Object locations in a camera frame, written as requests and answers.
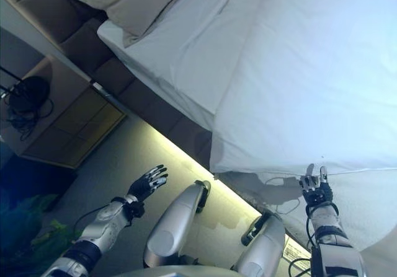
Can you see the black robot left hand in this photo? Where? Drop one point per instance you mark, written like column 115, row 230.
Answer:
column 142, row 187

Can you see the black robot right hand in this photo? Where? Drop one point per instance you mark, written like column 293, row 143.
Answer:
column 319, row 195

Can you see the white duvet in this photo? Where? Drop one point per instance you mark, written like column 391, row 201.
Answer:
column 310, row 88

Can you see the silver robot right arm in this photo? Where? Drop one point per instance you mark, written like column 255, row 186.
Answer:
column 332, row 243

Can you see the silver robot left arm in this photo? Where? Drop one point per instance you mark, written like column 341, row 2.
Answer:
column 99, row 227

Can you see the silver robot left leg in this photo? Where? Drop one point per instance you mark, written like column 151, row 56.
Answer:
column 173, row 221

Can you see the silver robot leg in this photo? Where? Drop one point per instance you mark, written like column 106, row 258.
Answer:
column 173, row 221
column 263, row 246

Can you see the silver robot right leg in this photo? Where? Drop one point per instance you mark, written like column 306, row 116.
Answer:
column 263, row 246

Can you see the wooden nightstand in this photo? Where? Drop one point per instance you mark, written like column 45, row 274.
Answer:
column 71, row 125

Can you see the black box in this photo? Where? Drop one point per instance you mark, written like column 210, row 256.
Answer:
column 37, row 178

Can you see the green leafy plant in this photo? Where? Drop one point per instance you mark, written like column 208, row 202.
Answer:
column 24, row 227

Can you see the white fitted mattress sheet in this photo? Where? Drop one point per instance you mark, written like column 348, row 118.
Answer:
column 186, row 57

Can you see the white dome table lamp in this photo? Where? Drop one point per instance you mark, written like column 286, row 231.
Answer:
column 29, row 92

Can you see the large beige pillow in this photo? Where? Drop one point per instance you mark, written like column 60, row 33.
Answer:
column 133, row 4

